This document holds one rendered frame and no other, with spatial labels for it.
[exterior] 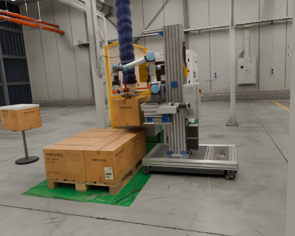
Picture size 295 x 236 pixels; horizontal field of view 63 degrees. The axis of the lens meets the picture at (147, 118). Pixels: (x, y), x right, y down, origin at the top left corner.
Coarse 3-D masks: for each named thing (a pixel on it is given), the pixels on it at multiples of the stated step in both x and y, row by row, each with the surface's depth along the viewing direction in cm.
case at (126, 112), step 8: (144, 96) 382; (112, 104) 355; (120, 104) 352; (128, 104) 350; (136, 104) 347; (120, 112) 355; (128, 112) 352; (136, 112) 349; (120, 120) 357; (128, 120) 354; (136, 120) 351; (144, 120) 376
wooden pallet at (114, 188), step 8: (136, 168) 363; (128, 176) 335; (48, 184) 317; (56, 184) 319; (80, 184) 301; (88, 184) 298; (96, 184) 294; (104, 184) 290; (112, 184) 287; (120, 184) 298; (112, 192) 289
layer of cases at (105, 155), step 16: (64, 144) 324; (80, 144) 319; (96, 144) 313; (112, 144) 308; (128, 144) 324; (144, 144) 388; (48, 160) 310; (64, 160) 302; (80, 160) 295; (96, 160) 288; (112, 160) 281; (128, 160) 324; (48, 176) 315; (64, 176) 307; (80, 176) 299; (96, 176) 292; (112, 176) 285
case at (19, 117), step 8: (16, 104) 451; (24, 104) 438; (32, 104) 425; (0, 112) 427; (8, 112) 410; (16, 112) 394; (24, 112) 404; (32, 112) 415; (8, 120) 415; (16, 120) 398; (24, 120) 404; (32, 120) 416; (40, 120) 428; (8, 128) 420; (16, 128) 403; (24, 128) 405; (32, 128) 416
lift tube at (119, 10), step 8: (120, 0) 347; (128, 0) 350; (120, 8) 348; (128, 8) 351; (120, 16) 351; (128, 16) 353; (120, 24) 353; (128, 24) 353; (120, 32) 355; (128, 32) 355; (120, 40) 357; (128, 40) 356; (120, 48) 359; (128, 48) 358; (120, 56) 362; (128, 56) 359
